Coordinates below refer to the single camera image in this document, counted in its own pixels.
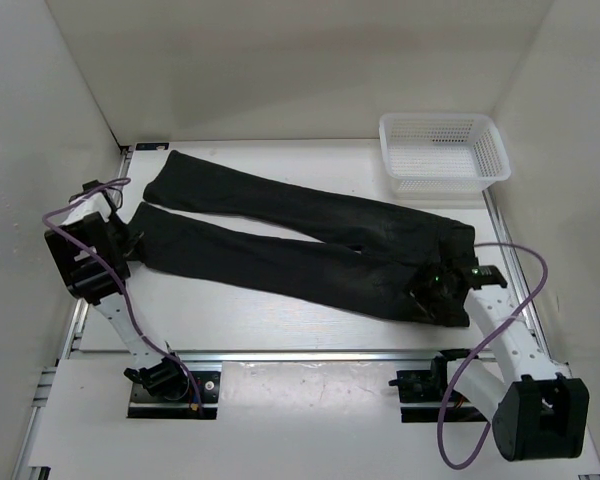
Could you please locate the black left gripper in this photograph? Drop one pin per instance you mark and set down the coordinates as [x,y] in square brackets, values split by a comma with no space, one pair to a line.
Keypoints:
[129,246]

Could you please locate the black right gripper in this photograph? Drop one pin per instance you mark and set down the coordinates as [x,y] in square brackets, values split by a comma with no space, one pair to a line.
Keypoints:
[431,309]

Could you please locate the black trousers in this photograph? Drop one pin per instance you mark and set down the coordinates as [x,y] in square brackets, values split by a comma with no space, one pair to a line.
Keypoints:
[205,221]

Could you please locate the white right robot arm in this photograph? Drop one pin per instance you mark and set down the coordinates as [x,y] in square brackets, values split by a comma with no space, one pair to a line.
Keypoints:
[535,410]

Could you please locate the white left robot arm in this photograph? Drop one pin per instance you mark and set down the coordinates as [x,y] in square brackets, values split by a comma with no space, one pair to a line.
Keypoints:
[91,248]

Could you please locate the white plastic basket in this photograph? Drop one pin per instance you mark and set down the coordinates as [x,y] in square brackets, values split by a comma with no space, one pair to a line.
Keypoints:
[442,154]

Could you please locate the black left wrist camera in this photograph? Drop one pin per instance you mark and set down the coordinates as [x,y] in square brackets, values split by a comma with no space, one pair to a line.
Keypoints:
[96,189]

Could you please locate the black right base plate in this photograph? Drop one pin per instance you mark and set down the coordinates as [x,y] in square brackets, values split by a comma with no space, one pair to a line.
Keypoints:
[420,392]

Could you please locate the aluminium frame rail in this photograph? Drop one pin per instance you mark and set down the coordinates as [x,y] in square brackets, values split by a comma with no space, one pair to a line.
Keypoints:
[197,356]

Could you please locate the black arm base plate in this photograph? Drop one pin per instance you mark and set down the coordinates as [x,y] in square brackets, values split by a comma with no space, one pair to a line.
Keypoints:
[180,405]

